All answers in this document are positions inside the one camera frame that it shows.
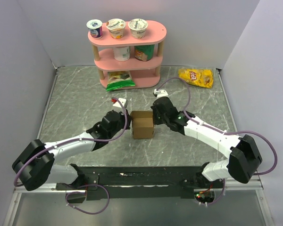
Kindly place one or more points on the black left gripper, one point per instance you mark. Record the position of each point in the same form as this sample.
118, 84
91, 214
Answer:
129, 118

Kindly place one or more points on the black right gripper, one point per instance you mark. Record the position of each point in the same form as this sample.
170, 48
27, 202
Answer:
156, 121

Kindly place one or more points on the brown cardboard box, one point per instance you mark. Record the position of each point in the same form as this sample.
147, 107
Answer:
142, 124

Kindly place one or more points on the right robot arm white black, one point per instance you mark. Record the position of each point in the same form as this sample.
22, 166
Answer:
242, 155

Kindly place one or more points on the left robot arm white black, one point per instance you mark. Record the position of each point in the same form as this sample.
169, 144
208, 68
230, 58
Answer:
37, 164

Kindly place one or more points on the green snack box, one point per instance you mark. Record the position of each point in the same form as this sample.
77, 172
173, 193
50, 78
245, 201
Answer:
144, 52

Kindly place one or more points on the green chip bag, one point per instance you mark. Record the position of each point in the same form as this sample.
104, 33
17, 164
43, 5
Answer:
120, 79

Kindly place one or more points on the pink three-tier shelf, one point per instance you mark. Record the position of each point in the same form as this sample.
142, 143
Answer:
144, 73

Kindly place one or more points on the yellow Lays chip bag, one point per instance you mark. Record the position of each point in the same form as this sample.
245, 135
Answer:
197, 77

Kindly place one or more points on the white cup middle shelf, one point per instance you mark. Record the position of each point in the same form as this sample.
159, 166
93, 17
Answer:
121, 53

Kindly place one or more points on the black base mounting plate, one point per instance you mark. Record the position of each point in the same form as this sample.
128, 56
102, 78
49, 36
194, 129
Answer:
140, 182

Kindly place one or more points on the white Chobani yogurt cup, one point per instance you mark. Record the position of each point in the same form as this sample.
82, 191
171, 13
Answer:
138, 27

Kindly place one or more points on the orange Chobani yogurt cup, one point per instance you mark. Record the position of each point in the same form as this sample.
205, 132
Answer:
116, 27

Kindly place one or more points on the purple white yogurt cup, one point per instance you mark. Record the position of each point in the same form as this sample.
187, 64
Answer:
95, 28

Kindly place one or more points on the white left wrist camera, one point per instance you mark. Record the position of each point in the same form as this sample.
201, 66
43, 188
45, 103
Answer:
119, 104

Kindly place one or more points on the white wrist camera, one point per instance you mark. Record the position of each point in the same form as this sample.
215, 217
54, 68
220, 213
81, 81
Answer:
158, 93
119, 104

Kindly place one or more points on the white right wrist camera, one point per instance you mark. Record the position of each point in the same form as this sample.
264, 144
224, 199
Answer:
158, 93

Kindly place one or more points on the aluminium rail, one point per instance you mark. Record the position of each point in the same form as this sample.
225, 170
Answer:
230, 184

